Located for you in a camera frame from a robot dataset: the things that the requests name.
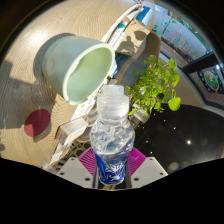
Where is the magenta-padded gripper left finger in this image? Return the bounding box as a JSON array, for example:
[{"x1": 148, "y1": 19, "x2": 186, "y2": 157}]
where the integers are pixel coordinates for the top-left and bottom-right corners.
[{"x1": 56, "y1": 147, "x2": 99, "y2": 189}]

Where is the round-print window poster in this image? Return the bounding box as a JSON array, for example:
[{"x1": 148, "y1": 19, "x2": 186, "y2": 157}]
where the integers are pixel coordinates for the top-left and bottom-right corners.
[{"x1": 196, "y1": 65, "x2": 224, "y2": 94}]

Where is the pale green mug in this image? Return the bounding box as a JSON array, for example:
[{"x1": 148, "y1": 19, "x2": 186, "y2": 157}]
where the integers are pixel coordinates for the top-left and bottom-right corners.
[{"x1": 41, "y1": 34, "x2": 117, "y2": 106}]

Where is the brown patterned card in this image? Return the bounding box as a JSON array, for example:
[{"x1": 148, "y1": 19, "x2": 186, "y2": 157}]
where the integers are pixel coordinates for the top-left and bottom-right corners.
[{"x1": 114, "y1": 19, "x2": 151, "y2": 56}]

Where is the blue white carton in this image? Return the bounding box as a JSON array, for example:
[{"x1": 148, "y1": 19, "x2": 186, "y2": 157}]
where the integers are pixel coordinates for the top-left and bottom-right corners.
[{"x1": 135, "y1": 5, "x2": 155, "y2": 27}]

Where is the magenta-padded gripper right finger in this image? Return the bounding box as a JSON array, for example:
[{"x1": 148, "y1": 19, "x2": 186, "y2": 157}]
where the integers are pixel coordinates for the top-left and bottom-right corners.
[{"x1": 124, "y1": 147, "x2": 169, "y2": 189}]

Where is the flat round red coaster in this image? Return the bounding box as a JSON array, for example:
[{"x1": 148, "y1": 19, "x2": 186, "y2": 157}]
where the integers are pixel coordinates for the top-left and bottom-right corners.
[{"x1": 23, "y1": 108, "x2": 52, "y2": 138}]

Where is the white open booklet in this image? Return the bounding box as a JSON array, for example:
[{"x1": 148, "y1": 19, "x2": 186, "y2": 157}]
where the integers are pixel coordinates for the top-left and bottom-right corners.
[{"x1": 71, "y1": 96, "x2": 98, "y2": 121}]

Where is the clear bottle with blue label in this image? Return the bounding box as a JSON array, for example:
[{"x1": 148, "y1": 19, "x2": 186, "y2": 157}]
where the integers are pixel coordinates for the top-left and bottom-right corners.
[{"x1": 89, "y1": 84, "x2": 136, "y2": 186}]

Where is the potted green plant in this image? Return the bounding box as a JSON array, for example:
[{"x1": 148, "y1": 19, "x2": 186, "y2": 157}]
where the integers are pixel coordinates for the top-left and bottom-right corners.
[{"x1": 124, "y1": 54, "x2": 182, "y2": 126}]

